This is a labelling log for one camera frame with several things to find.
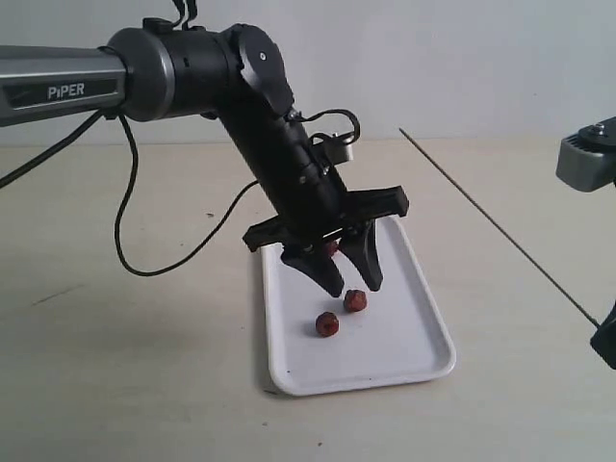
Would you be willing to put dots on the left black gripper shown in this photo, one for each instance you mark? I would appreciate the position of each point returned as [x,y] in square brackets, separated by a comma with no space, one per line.
[305,218]

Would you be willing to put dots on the thin metal skewer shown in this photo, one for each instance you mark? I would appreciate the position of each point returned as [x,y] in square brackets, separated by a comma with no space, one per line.
[499,228]

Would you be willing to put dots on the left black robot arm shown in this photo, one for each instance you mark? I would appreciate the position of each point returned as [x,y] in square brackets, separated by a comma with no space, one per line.
[237,76]

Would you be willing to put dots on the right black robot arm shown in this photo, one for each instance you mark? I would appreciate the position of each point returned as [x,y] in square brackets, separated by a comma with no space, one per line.
[603,341]

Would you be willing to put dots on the white rectangular plastic tray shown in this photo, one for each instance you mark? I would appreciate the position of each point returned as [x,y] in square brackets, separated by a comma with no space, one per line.
[400,338]

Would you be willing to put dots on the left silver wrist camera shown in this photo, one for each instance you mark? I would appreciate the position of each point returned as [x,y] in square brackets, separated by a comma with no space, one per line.
[331,149]

